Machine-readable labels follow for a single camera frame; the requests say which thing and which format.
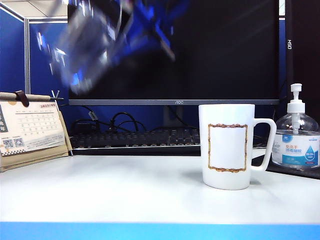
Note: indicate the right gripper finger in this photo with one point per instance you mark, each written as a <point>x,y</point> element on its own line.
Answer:
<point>157,32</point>

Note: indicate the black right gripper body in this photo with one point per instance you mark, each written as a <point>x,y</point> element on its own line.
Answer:
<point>175,7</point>

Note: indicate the transparent faceted plastic cup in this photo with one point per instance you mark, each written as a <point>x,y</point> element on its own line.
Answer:
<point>85,50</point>

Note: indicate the white ceramic mug gold frame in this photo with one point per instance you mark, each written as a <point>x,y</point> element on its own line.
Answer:
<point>225,150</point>

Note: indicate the large black AOC monitor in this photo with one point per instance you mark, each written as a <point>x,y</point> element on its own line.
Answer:
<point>225,50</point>

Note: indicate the silver monitor stand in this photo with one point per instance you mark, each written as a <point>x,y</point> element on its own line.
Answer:
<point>168,117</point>

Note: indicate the black keyboard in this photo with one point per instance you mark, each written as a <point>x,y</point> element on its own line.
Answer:
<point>137,140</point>

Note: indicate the small metal clip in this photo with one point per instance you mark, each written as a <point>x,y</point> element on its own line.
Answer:
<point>56,96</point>

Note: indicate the beige wooden pen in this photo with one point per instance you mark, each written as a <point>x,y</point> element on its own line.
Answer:
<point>37,97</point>

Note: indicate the black HSD monitor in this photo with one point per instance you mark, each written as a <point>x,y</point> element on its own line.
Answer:
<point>305,50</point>

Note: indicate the brown leather pen loop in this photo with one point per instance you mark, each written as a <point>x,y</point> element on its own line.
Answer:
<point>22,98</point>

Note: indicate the beige desk calendar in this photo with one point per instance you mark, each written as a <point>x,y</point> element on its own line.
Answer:
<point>32,130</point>

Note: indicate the clear hand sanitizer pump bottle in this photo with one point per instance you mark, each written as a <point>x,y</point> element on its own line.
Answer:
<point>295,152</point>

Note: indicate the black desk mat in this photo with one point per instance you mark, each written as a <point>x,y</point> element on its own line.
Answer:
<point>300,173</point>

